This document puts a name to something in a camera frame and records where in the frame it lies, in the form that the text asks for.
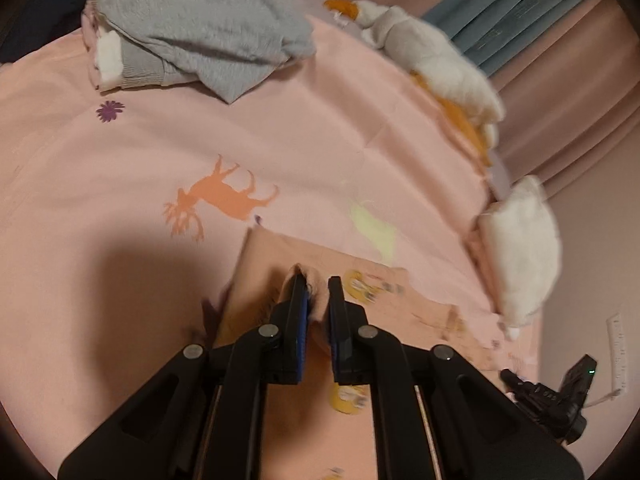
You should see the white fleece folded garment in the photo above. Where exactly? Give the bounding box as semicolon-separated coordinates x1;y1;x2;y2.
465;175;562;342

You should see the pink fleece-lined garment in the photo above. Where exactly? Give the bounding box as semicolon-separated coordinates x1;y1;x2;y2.
80;0;131;93

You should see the white wall socket strip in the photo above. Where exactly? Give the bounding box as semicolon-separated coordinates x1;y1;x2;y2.
606;312;628;393

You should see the grey crumpled garment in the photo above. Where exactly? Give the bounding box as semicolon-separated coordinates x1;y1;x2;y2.
95;0;318;105

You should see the orange cartoon print shirt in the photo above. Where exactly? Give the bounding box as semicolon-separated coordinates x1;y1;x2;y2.
202;227;541;480

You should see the pink animal print blanket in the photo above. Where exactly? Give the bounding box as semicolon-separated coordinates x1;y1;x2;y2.
0;10;546;480

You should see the pink curtain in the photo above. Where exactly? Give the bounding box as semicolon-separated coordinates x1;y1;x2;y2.
280;0;640;201

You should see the dark navy garment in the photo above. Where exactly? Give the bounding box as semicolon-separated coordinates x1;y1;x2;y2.
0;0;131;63

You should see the teal curtain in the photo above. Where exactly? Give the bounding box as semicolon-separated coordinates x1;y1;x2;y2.
420;0;608;76

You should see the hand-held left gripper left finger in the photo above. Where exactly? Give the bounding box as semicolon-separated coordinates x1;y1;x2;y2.
57;274;308;480

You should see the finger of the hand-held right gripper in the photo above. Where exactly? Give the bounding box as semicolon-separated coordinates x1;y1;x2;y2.
500;368;538;401

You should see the white goose plush toy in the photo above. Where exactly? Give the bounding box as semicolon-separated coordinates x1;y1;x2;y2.
322;0;506;168

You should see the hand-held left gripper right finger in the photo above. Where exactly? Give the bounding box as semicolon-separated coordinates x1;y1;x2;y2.
327;276;586;480

